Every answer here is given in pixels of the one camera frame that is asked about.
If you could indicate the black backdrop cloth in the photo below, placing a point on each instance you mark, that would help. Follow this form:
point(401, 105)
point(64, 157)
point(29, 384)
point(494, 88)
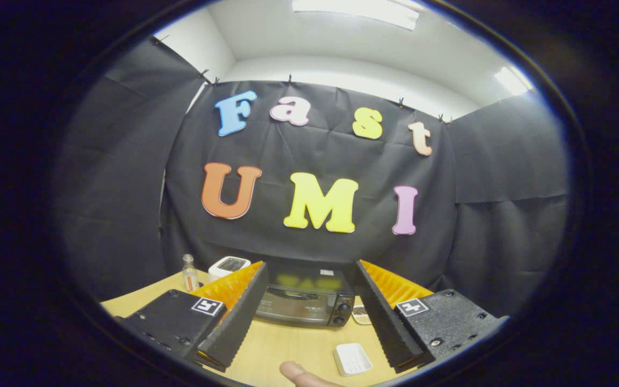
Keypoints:
point(315, 156)

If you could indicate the white bread toaster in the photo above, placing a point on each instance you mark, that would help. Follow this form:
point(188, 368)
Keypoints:
point(229, 264)

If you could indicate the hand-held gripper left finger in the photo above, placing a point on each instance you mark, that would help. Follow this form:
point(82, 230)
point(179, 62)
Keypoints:
point(242, 317)

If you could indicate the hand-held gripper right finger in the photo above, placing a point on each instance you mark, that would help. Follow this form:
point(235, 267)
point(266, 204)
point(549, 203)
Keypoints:
point(384, 317)

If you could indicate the clear bottle orange label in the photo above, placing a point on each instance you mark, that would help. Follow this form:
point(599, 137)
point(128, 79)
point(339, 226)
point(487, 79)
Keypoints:
point(190, 279)

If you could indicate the small ceiling light panel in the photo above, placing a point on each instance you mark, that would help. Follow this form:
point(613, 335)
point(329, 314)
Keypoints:
point(511, 80)

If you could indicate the black toaster oven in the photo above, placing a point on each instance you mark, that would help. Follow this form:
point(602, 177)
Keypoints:
point(299, 309)

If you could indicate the white divided spice dish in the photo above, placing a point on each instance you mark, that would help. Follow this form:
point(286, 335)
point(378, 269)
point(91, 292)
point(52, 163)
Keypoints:
point(362, 315)

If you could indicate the white rectangular tray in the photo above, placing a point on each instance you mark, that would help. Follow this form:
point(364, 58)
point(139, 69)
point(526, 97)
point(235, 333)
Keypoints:
point(352, 359)

